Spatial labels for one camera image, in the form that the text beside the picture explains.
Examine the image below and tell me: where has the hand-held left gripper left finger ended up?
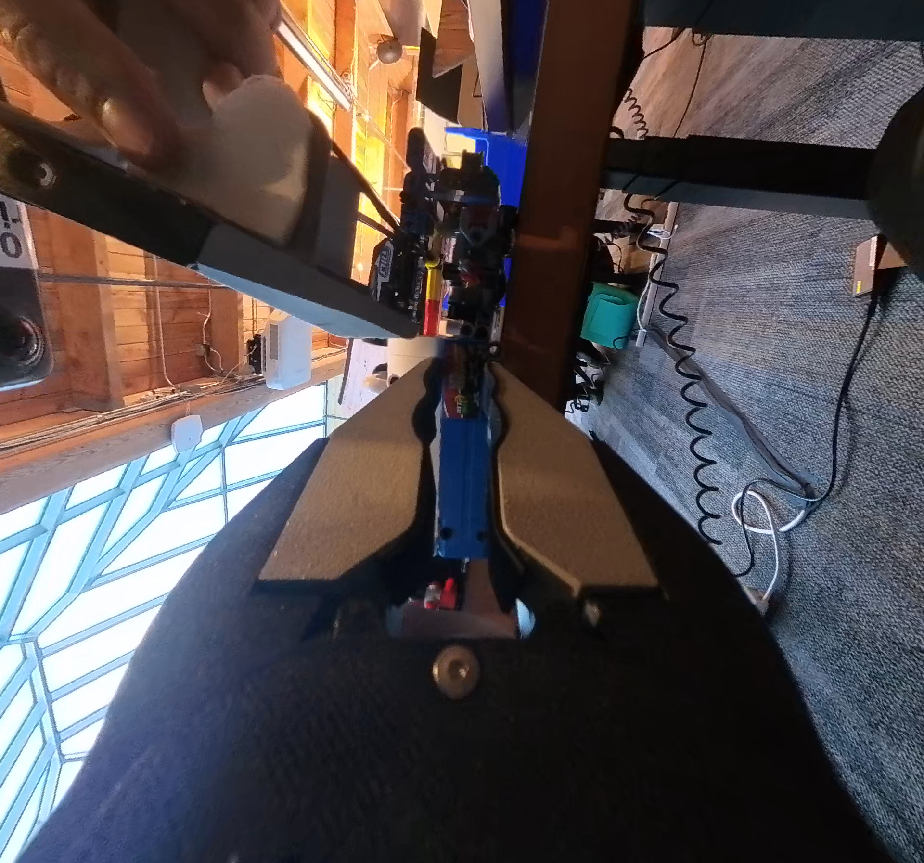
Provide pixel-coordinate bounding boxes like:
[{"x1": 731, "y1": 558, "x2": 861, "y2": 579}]
[{"x1": 258, "y1": 360, "x2": 443, "y2": 582}]

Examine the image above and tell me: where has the thin black cable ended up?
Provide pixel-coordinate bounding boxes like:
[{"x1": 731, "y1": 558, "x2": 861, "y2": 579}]
[{"x1": 736, "y1": 296, "x2": 880, "y2": 579}]

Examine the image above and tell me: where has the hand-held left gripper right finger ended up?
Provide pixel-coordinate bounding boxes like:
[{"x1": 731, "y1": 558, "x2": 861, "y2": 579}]
[{"x1": 491, "y1": 365, "x2": 661, "y2": 602}]

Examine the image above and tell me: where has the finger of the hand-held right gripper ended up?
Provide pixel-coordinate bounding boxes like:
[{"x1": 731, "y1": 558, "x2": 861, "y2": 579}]
[{"x1": 188, "y1": 224, "x2": 423, "y2": 342}]

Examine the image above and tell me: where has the black desk leg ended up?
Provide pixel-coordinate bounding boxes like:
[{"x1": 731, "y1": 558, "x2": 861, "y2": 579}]
[
  {"x1": 642, "y1": 0, "x2": 924, "y2": 30},
  {"x1": 603, "y1": 134, "x2": 878, "y2": 221}
]

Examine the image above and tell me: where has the black coiled cable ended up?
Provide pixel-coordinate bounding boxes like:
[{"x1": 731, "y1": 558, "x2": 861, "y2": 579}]
[{"x1": 621, "y1": 192, "x2": 726, "y2": 545}]

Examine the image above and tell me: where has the toy brick car model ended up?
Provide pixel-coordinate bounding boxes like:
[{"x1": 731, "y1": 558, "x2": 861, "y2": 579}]
[{"x1": 367, "y1": 127, "x2": 522, "y2": 613}]

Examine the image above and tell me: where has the white wall device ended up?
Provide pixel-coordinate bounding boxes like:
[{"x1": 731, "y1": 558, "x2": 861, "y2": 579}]
[{"x1": 260, "y1": 313, "x2": 313, "y2": 392}]

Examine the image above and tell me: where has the brown cardboard box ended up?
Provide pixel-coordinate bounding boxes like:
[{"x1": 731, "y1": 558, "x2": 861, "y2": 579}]
[{"x1": 852, "y1": 233, "x2": 894, "y2": 301}]

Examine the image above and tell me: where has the white cable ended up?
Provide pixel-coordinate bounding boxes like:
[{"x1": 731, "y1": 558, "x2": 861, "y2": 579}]
[{"x1": 731, "y1": 489, "x2": 808, "y2": 607}]

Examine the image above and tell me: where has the large grid window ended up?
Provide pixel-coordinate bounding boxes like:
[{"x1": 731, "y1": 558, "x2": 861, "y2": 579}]
[{"x1": 0, "y1": 381, "x2": 349, "y2": 863}]

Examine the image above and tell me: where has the person's right hand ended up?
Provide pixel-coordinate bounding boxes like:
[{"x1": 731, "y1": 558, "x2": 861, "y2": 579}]
[{"x1": 0, "y1": 0, "x2": 284, "y2": 172}]

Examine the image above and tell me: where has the ceiling light rail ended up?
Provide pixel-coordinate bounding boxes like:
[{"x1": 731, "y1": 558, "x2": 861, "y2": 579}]
[{"x1": 276, "y1": 11, "x2": 355, "y2": 111}]

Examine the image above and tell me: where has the teal bag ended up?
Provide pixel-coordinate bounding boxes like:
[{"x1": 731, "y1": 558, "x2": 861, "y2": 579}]
[{"x1": 581, "y1": 280, "x2": 645, "y2": 353}]

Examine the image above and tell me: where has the blue plastic bin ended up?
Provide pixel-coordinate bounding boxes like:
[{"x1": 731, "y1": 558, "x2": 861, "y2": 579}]
[{"x1": 444, "y1": 125, "x2": 535, "y2": 178}]

